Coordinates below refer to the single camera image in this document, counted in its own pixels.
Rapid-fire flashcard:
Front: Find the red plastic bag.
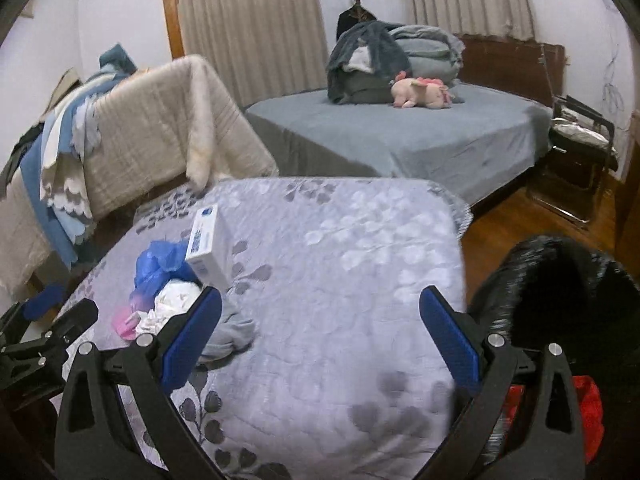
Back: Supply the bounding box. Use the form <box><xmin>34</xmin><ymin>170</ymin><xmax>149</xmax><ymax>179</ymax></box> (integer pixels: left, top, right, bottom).
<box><xmin>502</xmin><ymin>376</ymin><xmax>604</xmax><ymax>464</ymax></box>

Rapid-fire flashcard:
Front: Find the pink face mask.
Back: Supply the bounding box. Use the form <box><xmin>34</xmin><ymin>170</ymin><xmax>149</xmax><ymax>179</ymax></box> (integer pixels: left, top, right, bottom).
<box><xmin>112</xmin><ymin>307</ymin><xmax>140</xmax><ymax>341</ymax></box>

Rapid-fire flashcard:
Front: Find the white paper ball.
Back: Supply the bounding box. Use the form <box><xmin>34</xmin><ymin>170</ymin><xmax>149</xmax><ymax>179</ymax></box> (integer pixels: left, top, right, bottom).
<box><xmin>134</xmin><ymin>280</ymin><xmax>202</xmax><ymax>336</ymax></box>

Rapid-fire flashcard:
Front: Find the black trash bag bin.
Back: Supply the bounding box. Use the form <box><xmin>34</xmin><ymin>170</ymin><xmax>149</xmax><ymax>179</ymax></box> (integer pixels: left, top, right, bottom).
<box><xmin>468</xmin><ymin>235</ymin><xmax>639</xmax><ymax>479</ymax></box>

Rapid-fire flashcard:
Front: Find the blue plastic bag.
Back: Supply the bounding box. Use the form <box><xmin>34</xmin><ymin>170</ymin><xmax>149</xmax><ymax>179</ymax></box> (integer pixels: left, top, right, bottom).
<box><xmin>129</xmin><ymin>240</ymin><xmax>201</xmax><ymax>311</ymax></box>

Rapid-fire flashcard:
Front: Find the grey crumpled cloth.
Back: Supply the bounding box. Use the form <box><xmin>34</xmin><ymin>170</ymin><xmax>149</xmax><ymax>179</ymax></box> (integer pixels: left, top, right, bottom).
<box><xmin>198</xmin><ymin>297</ymin><xmax>256</xmax><ymax>364</ymax></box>

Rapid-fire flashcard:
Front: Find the blue white scalloped blanket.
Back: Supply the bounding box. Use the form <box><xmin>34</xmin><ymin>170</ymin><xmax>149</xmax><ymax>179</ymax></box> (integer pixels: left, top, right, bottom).
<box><xmin>1</xmin><ymin>44</ymin><xmax>137</xmax><ymax>268</ymax></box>

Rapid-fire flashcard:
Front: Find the white blue cardboard box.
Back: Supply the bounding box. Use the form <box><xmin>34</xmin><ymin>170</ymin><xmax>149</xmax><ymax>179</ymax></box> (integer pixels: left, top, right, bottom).
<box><xmin>184</xmin><ymin>205</ymin><xmax>233</xmax><ymax>292</ymax></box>

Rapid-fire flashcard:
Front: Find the grey leaf-pattern quilt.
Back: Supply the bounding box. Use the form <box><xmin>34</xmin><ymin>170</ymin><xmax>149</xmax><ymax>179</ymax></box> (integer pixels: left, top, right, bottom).
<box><xmin>74</xmin><ymin>178</ymin><xmax>472</xmax><ymax>479</ymax></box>

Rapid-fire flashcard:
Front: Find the beige quilted blanket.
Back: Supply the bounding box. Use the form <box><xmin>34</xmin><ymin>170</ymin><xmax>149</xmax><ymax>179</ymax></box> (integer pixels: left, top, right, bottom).
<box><xmin>1</xmin><ymin>55</ymin><xmax>279</xmax><ymax>295</ymax></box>

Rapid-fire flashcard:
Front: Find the black folding chair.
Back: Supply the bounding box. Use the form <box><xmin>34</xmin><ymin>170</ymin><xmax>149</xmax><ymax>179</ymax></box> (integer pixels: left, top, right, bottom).
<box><xmin>527</xmin><ymin>96</ymin><xmax>618</xmax><ymax>228</ymax></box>

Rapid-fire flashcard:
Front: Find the grey bed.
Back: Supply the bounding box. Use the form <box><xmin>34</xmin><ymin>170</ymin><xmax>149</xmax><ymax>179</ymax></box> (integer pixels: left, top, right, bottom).
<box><xmin>245</xmin><ymin>84</ymin><xmax>552</xmax><ymax>205</ymax></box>

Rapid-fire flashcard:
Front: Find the pink plush pig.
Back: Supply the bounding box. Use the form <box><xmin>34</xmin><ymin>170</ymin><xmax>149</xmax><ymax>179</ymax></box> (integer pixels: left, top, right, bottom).
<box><xmin>390</xmin><ymin>72</ymin><xmax>452</xmax><ymax>110</ymax></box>

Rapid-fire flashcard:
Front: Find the dark wooden headboard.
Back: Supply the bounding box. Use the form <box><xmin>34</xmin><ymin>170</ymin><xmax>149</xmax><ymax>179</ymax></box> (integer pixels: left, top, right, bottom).
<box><xmin>459</xmin><ymin>35</ymin><xmax>566</xmax><ymax>106</ymax></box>

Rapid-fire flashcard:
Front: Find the pile of grey blankets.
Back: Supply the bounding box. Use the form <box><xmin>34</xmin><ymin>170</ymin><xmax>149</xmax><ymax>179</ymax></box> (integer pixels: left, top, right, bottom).
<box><xmin>390</xmin><ymin>25</ymin><xmax>465</xmax><ymax>84</ymax></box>

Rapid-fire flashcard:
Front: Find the left beige curtain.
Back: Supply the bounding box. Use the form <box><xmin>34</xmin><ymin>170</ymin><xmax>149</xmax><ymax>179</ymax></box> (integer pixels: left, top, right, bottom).
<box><xmin>178</xmin><ymin>0</ymin><xmax>328</xmax><ymax>107</ymax></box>

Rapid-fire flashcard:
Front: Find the dark grey fleece jacket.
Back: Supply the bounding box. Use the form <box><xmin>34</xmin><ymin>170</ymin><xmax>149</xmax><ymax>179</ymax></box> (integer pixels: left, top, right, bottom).
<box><xmin>326</xmin><ymin>21</ymin><xmax>412</xmax><ymax>104</ymax></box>

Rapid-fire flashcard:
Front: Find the wooden coat rack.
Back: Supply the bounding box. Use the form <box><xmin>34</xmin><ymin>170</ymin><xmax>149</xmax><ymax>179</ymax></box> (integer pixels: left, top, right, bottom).
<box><xmin>335</xmin><ymin>0</ymin><xmax>376</xmax><ymax>40</ymax></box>

